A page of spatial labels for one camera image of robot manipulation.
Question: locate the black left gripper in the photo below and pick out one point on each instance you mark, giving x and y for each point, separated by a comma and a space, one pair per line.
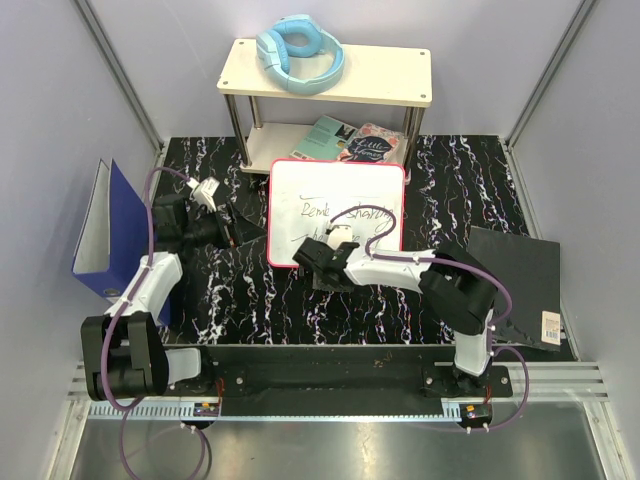
244, 229

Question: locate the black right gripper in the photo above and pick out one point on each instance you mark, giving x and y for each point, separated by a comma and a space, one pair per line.
318, 283

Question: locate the pink framed whiteboard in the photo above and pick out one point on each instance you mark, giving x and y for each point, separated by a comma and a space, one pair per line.
306, 197

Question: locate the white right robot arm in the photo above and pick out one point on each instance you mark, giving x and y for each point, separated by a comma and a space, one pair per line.
454, 286

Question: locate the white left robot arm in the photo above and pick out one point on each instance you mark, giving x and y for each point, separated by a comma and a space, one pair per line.
124, 357

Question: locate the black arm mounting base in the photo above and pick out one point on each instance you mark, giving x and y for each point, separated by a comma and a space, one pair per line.
339, 382

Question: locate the teal paperback book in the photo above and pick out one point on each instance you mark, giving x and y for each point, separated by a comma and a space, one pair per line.
325, 140

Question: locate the Little Women floral book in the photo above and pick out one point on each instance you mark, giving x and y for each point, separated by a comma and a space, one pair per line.
371, 144

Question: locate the light blue headphones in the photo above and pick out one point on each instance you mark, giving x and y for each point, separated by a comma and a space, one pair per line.
299, 36

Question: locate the white two-tier shelf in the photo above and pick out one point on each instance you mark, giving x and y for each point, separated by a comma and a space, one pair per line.
373, 75

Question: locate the black notebook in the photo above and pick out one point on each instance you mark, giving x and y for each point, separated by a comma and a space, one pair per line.
529, 269

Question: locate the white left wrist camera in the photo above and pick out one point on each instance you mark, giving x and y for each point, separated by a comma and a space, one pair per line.
202, 192

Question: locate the blue ring binder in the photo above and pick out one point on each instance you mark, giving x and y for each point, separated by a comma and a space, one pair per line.
113, 243

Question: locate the grey slotted cable duct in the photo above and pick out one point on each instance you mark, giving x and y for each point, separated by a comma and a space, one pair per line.
178, 410

